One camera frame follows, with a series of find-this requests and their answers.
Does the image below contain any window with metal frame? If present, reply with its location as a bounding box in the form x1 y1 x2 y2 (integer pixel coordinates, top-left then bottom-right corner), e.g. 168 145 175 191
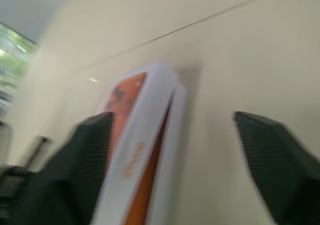
0 21 38 113

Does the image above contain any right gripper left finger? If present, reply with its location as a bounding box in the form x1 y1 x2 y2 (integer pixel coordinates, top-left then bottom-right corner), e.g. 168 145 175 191
9 111 114 225

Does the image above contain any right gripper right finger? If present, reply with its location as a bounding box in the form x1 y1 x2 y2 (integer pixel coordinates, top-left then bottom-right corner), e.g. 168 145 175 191
233 111 320 225

